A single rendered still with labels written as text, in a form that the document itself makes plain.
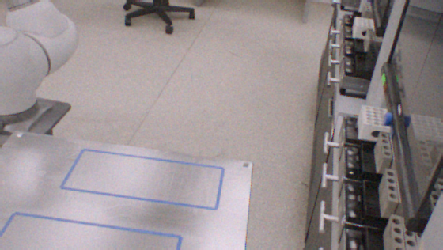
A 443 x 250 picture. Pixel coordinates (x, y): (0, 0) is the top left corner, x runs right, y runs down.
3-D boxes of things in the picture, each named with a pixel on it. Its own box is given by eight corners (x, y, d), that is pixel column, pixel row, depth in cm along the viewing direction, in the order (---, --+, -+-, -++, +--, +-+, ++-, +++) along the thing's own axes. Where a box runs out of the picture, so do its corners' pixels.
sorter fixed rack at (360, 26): (425, 43, 192) (430, 28, 189) (429, 53, 184) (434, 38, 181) (351, 31, 196) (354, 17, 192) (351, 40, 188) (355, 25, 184)
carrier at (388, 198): (390, 223, 102) (399, 203, 99) (380, 221, 103) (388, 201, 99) (387, 188, 112) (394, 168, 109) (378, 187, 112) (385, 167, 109)
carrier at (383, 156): (385, 179, 115) (392, 159, 112) (376, 177, 115) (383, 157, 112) (381, 150, 124) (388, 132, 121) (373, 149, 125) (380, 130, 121)
